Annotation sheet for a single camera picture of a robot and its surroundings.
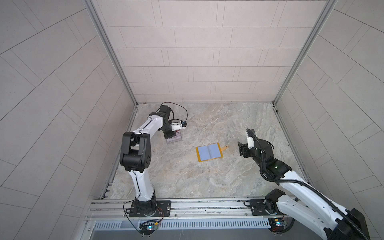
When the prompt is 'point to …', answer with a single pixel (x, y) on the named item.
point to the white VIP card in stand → (178, 138)
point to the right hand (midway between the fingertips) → (242, 141)
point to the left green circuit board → (147, 229)
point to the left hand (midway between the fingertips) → (175, 129)
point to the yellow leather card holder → (210, 152)
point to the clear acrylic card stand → (174, 136)
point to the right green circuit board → (277, 222)
